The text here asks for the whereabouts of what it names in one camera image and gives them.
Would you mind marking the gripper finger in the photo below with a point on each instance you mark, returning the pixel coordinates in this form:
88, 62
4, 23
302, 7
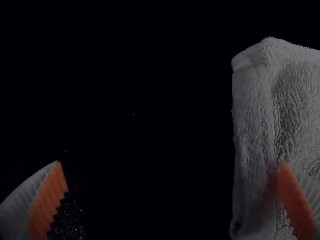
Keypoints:
22, 207
297, 200

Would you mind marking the pale towel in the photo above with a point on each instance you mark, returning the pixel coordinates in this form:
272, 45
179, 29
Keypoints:
262, 112

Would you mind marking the black mat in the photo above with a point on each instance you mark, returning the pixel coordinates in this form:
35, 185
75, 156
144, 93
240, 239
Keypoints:
137, 100

